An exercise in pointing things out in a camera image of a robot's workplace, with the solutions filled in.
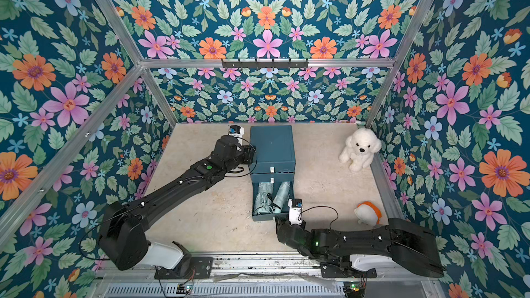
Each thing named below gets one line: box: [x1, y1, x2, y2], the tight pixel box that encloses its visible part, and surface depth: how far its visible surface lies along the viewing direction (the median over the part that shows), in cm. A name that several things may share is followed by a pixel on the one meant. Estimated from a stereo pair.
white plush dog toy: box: [338, 127, 382, 174], surface depth 92 cm
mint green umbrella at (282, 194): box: [272, 181, 291, 210], surface depth 88 cm
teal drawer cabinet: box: [249, 125, 297, 222], surface depth 86 cm
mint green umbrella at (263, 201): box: [253, 182, 274, 215], surface depth 86 cm
